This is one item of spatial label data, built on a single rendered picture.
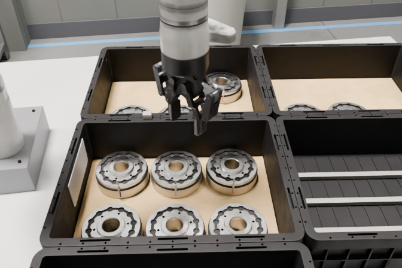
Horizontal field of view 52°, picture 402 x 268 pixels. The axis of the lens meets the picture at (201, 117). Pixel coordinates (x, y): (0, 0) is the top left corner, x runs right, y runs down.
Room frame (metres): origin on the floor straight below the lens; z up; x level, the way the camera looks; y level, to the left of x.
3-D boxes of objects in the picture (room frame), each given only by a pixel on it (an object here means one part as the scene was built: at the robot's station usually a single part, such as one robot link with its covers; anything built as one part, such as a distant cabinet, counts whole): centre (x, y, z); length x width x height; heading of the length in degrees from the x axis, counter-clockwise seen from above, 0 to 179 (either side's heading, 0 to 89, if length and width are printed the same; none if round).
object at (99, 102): (0.81, 0.05, 0.87); 0.40 x 0.30 x 0.11; 92
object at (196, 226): (0.44, 0.05, 0.86); 0.10 x 0.10 x 0.01
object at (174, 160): (0.58, 0.05, 0.86); 0.05 x 0.05 x 0.01
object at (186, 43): (0.57, 0.01, 1.17); 0.11 x 0.09 x 0.06; 137
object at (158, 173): (0.58, 0.05, 0.86); 0.10 x 0.10 x 0.01
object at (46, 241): (0.51, 0.05, 0.92); 0.40 x 0.30 x 0.02; 92
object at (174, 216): (0.44, 0.05, 0.86); 0.05 x 0.05 x 0.01
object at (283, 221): (0.51, 0.05, 0.87); 0.40 x 0.30 x 0.11; 92
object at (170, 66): (0.56, 0.02, 1.10); 0.08 x 0.08 x 0.09
